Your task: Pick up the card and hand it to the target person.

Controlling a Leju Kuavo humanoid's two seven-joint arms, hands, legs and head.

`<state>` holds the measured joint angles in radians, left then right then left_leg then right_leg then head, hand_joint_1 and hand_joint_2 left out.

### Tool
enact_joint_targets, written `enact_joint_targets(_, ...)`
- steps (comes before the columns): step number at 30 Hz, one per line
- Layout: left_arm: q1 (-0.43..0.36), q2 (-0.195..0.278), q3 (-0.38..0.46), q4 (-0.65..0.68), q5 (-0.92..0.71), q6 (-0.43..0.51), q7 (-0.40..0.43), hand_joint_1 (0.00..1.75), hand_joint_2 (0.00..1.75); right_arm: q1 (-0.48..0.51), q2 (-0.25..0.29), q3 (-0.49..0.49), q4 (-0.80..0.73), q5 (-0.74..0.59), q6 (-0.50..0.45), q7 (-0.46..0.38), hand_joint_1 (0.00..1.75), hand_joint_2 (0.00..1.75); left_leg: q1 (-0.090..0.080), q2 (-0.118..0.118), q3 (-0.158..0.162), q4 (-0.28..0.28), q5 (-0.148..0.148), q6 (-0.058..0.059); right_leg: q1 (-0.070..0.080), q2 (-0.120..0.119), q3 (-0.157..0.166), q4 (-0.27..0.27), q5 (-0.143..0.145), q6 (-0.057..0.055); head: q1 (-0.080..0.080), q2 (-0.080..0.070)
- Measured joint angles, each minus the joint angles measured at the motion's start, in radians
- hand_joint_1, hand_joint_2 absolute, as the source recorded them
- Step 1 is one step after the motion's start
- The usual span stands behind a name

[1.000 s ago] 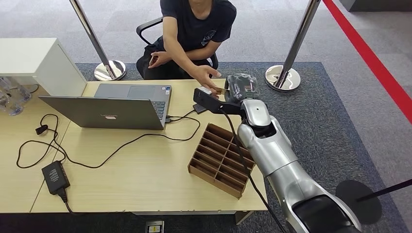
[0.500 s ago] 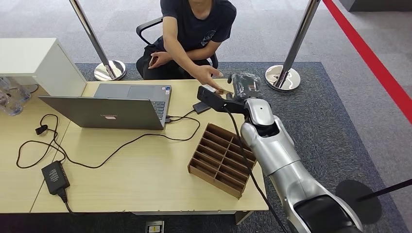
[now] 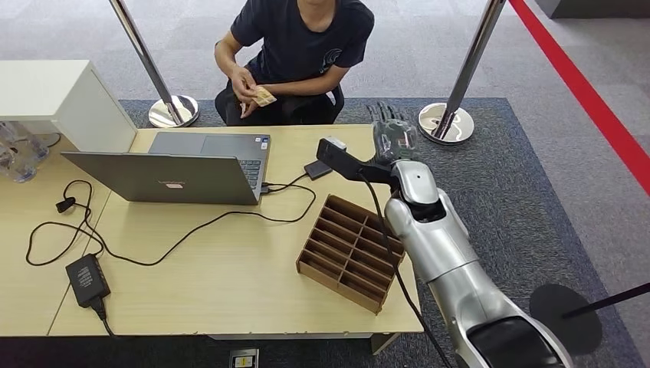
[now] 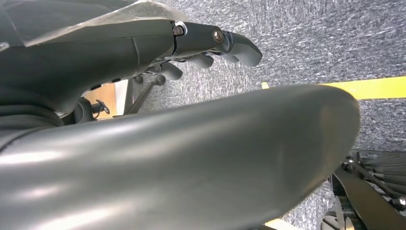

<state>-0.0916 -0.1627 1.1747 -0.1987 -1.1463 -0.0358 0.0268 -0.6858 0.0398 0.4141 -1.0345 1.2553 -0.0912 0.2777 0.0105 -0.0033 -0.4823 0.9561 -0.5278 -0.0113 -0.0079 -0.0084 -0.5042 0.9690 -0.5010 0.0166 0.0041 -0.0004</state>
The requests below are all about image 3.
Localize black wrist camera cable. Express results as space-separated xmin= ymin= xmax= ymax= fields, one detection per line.
xmin=356 ymin=172 xmax=454 ymax=368

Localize person's right hand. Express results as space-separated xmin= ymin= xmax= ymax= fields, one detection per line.
xmin=229 ymin=64 xmax=259 ymax=103

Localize dark furniture base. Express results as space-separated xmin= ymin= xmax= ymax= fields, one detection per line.
xmin=533 ymin=0 xmax=650 ymax=20

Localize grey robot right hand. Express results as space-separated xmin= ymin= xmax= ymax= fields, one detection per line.
xmin=366 ymin=100 xmax=421 ymax=166

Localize dark grey rug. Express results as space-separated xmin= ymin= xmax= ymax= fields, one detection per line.
xmin=119 ymin=97 xmax=644 ymax=368

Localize white cabinet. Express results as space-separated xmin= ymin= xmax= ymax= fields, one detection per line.
xmin=0 ymin=59 xmax=138 ymax=153

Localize small black card reader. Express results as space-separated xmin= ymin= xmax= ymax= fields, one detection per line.
xmin=304 ymin=159 xmax=333 ymax=181

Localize tan card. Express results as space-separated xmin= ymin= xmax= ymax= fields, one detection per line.
xmin=252 ymin=85 xmax=278 ymax=108

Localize chrome stanchion post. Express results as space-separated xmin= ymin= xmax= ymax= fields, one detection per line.
xmin=107 ymin=0 xmax=200 ymax=129
xmin=418 ymin=0 xmax=507 ymax=146

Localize floor power socket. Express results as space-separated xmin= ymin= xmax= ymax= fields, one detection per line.
xmin=228 ymin=347 xmax=260 ymax=368

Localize black laptop power adapter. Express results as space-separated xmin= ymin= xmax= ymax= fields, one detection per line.
xmin=65 ymin=253 xmax=112 ymax=309

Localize thin black card reader cable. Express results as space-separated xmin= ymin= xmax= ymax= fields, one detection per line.
xmin=261 ymin=172 xmax=309 ymax=193

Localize long black charger cable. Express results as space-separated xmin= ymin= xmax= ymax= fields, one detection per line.
xmin=25 ymin=179 xmax=318 ymax=268

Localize black adapter mains cord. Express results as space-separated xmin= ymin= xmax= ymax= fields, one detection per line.
xmin=90 ymin=297 xmax=117 ymax=337

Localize brown wooden slotted card tray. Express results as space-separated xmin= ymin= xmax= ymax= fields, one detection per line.
xmin=296 ymin=193 xmax=406 ymax=316

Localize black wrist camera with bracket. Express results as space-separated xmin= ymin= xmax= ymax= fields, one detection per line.
xmin=315 ymin=136 xmax=400 ymax=187

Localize black stanchion with round base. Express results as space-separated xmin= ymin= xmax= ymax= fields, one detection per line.
xmin=529 ymin=281 xmax=650 ymax=356

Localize person's left hand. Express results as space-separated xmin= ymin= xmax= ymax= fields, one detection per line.
xmin=239 ymin=93 xmax=266 ymax=121

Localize grey laptop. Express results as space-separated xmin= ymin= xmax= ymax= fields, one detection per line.
xmin=61 ymin=130 xmax=272 ymax=207

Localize clear plastic bottle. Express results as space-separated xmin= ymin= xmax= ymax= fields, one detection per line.
xmin=0 ymin=140 xmax=38 ymax=184
xmin=22 ymin=121 xmax=52 ymax=163

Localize person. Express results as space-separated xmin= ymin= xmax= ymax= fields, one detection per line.
xmin=213 ymin=0 xmax=376 ymax=127

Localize red barrier belt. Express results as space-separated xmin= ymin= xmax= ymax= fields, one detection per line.
xmin=508 ymin=0 xmax=650 ymax=198

